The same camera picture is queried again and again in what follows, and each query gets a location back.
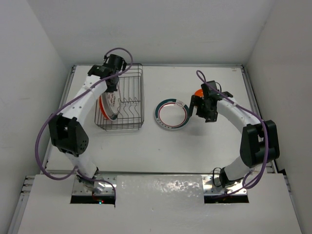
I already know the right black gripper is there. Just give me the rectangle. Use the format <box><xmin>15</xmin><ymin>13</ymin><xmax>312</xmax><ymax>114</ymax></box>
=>
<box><xmin>188</xmin><ymin>95</ymin><xmax>218</xmax><ymax>122</ymax></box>

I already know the orange plastic plate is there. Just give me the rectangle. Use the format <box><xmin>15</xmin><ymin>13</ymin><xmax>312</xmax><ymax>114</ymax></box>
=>
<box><xmin>194</xmin><ymin>89</ymin><xmax>204</xmax><ymax>98</ymax></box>

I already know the white plate grey rim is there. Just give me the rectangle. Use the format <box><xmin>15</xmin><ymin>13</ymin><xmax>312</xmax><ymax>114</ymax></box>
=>
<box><xmin>101</xmin><ymin>90</ymin><xmax>121</xmax><ymax>121</ymax></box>

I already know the white plate red rim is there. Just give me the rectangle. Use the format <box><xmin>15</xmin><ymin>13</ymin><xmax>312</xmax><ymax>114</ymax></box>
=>
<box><xmin>154</xmin><ymin>98</ymin><xmax>189</xmax><ymax>131</ymax></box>

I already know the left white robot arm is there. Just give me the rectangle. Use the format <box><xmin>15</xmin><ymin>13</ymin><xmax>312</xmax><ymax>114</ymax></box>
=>
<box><xmin>49</xmin><ymin>54</ymin><xmax>127</xmax><ymax>178</ymax></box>

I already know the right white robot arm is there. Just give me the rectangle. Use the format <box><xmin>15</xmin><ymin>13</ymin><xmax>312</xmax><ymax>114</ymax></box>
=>
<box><xmin>188</xmin><ymin>81</ymin><xmax>280</xmax><ymax>188</ymax></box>

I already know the white plate teal rim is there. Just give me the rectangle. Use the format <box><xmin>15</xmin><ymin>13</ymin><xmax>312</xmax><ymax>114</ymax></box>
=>
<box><xmin>98</xmin><ymin>97</ymin><xmax>108</xmax><ymax>119</ymax></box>

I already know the wire dish rack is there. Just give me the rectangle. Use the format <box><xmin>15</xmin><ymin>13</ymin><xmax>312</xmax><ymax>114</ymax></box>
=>
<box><xmin>94</xmin><ymin>63</ymin><xmax>144</xmax><ymax>131</ymax></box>

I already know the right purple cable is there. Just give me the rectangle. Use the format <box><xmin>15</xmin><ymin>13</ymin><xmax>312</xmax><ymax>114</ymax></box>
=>
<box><xmin>196</xmin><ymin>70</ymin><xmax>270</xmax><ymax>198</ymax></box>

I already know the purple cable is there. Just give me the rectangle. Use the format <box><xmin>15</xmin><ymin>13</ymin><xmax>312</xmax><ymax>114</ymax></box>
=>
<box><xmin>35</xmin><ymin>47</ymin><xmax>134</xmax><ymax>181</ymax></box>
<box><xmin>196</xmin><ymin>70</ymin><xmax>270</xmax><ymax>198</ymax></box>

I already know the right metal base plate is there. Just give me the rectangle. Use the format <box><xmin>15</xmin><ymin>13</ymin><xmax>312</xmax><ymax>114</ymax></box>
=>
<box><xmin>202</xmin><ymin>174</ymin><xmax>247</xmax><ymax>196</ymax></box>

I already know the metal base plate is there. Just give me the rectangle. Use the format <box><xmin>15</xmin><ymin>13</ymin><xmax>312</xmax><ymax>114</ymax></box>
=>
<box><xmin>72</xmin><ymin>174</ymin><xmax>117</xmax><ymax>196</ymax></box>
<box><xmin>202</xmin><ymin>174</ymin><xmax>247</xmax><ymax>196</ymax></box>

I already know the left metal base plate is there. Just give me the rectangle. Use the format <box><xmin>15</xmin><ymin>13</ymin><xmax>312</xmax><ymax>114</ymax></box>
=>
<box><xmin>72</xmin><ymin>174</ymin><xmax>117</xmax><ymax>196</ymax></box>

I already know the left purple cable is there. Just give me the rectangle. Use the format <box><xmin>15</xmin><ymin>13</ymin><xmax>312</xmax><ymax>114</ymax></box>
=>
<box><xmin>35</xmin><ymin>47</ymin><xmax>134</xmax><ymax>181</ymax></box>

